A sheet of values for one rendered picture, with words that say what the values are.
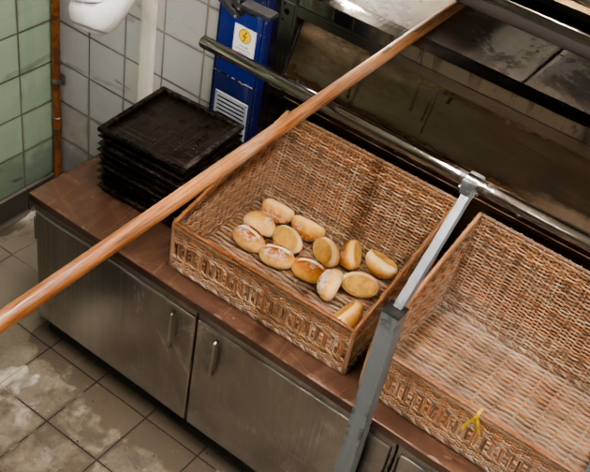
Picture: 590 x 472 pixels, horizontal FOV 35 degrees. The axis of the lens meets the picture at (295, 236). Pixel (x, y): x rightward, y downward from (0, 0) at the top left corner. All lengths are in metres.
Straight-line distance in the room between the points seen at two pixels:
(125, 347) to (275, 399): 0.54
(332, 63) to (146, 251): 0.69
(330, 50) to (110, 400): 1.22
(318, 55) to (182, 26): 0.47
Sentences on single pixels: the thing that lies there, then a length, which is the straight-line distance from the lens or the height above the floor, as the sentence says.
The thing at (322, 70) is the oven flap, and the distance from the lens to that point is 2.49.
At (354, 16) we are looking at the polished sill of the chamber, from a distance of 2.39.
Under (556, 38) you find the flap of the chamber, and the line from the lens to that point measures 1.99.
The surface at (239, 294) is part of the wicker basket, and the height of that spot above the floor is 0.63.
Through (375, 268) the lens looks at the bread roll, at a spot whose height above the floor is 0.63.
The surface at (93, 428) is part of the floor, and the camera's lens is 2.82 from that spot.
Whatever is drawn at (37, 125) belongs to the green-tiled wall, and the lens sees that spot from 3.34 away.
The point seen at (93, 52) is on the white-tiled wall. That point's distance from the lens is 3.10.
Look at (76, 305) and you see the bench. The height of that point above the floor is 0.26.
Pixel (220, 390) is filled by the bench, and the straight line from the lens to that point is 2.51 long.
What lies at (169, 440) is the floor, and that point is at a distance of 2.80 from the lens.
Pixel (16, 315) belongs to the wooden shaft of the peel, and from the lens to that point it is 1.46.
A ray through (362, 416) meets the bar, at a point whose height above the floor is 0.63.
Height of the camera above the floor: 2.25
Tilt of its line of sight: 40 degrees down
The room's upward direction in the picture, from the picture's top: 11 degrees clockwise
